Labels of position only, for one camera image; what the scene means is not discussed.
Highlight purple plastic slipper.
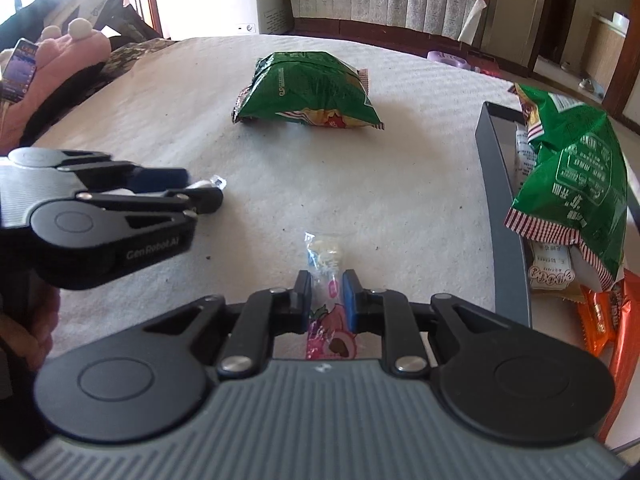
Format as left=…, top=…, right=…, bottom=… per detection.
left=427, top=50, right=473, bottom=70

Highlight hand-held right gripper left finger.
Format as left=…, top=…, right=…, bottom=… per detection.
left=142, top=270, right=313, bottom=378

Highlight dark patterned blanket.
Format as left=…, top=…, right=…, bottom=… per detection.
left=20, top=35, right=178, bottom=148

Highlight small orange snack packet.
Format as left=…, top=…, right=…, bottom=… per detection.
left=577, top=282, right=625, bottom=357

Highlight clear pink print snack packet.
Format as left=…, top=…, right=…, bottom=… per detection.
left=302, top=231, right=358, bottom=361

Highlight long orange snack packet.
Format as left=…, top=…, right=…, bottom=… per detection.
left=597, top=310, right=640, bottom=443

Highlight dark wooden tv cabinet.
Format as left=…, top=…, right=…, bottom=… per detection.
left=291, top=16, right=481, bottom=58

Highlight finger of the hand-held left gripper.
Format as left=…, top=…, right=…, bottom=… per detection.
left=55, top=151, right=192, bottom=195
left=74, top=186, right=225, bottom=257

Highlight person's left hand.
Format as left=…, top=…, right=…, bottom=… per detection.
left=0, top=287, right=62, bottom=373

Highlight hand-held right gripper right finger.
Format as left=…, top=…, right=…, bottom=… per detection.
left=342, top=269, right=533, bottom=378

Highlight pink plush toy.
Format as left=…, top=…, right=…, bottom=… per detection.
left=0, top=19, right=112, bottom=146

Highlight green snack bag striped edges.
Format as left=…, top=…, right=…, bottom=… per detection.
left=504, top=82, right=628, bottom=292
left=231, top=51, right=386, bottom=132

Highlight clear packet with white label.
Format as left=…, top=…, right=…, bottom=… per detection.
left=515, top=127, right=540, bottom=191

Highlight beige pastry packet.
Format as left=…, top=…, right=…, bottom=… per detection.
left=529, top=242, right=582, bottom=292

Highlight clear candy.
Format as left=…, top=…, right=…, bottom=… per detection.
left=192, top=174, right=227, bottom=192

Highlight white lace cabinet cover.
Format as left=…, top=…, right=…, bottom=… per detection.
left=286, top=0, right=488, bottom=43

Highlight beige kitchen cabinet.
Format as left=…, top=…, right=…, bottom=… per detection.
left=585, top=12, right=628, bottom=91

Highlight grey rectangular tray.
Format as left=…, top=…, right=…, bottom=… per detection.
left=475, top=101, right=640, bottom=361

